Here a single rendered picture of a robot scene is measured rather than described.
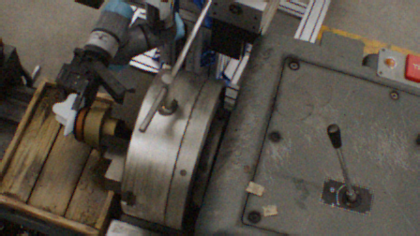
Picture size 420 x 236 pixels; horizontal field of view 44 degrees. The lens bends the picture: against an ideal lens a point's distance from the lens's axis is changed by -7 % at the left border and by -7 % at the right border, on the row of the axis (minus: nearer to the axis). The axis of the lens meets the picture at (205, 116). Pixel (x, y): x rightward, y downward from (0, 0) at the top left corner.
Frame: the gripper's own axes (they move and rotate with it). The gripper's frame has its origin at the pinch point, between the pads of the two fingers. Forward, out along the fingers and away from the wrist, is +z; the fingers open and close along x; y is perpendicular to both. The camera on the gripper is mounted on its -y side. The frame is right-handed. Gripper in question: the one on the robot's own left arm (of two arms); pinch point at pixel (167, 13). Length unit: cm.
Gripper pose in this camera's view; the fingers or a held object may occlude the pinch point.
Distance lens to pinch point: 102.9
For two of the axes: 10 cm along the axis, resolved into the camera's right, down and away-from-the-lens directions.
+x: -2.3, 5.3, -8.2
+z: -1.7, 8.0, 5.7
